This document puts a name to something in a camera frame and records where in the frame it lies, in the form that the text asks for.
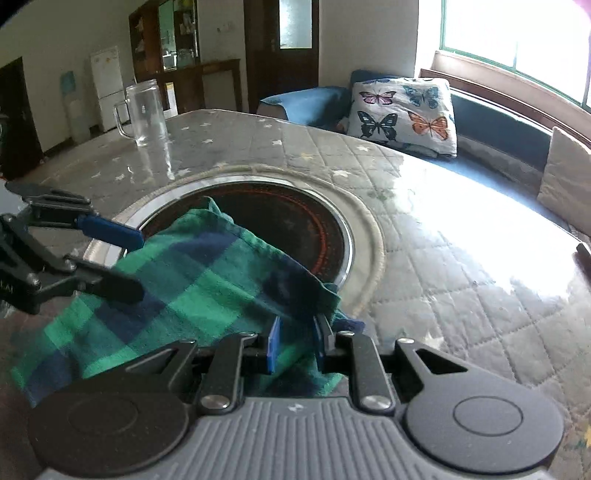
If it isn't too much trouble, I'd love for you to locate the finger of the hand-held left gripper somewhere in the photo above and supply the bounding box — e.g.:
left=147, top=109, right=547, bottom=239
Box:
left=4, top=181, right=144, bottom=250
left=0, top=213, right=145, bottom=304

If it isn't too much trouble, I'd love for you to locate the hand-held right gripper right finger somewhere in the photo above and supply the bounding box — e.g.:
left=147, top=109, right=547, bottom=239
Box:
left=314, top=315, right=481, bottom=412

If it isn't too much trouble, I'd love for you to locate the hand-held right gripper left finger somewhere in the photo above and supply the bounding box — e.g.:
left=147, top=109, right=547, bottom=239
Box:
left=124, top=316, right=282, bottom=415

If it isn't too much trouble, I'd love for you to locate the green blue plaid shirt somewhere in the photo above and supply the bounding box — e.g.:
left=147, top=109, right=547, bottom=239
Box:
left=11, top=196, right=365, bottom=409

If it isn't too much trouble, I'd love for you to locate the clear glass mug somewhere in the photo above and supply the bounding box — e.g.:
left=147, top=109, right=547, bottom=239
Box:
left=114, top=79, right=169, bottom=147

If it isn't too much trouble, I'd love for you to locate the round black built-in hob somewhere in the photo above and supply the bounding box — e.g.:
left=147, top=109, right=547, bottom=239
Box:
left=85, top=173, right=384, bottom=319

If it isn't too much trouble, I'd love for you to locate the white water dispenser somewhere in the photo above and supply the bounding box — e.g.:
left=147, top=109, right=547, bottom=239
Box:
left=60, top=71, right=90, bottom=144

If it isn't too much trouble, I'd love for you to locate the white refrigerator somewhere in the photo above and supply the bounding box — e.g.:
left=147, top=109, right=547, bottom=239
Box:
left=90, top=46, right=130, bottom=132

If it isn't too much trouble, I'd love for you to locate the dark plain door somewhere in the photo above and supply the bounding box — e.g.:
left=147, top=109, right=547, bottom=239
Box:
left=0, top=58, right=44, bottom=181

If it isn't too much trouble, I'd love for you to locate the dark wooden sideboard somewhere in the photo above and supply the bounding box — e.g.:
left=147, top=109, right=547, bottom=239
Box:
left=164, top=59, right=243, bottom=116

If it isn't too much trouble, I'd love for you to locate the dark wooden display cabinet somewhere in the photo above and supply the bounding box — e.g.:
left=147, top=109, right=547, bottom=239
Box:
left=129, top=0, right=201, bottom=93

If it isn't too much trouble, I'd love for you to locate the wooden door with frosted pane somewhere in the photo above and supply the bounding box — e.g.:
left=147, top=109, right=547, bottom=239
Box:
left=244, top=0, right=320, bottom=114

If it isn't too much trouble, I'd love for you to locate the white butterfly print pillow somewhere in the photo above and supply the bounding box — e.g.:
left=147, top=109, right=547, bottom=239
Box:
left=346, top=78, right=458, bottom=160

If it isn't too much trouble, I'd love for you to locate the blue sofa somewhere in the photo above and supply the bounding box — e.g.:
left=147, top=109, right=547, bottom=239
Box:
left=256, top=69, right=591, bottom=241

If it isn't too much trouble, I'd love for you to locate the beige cushion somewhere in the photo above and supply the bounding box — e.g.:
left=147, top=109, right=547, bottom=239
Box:
left=538, top=127, right=591, bottom=236

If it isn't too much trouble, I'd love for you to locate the green framed window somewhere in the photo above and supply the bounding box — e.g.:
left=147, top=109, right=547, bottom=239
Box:
left=438, top=0, right=591, bottom=109

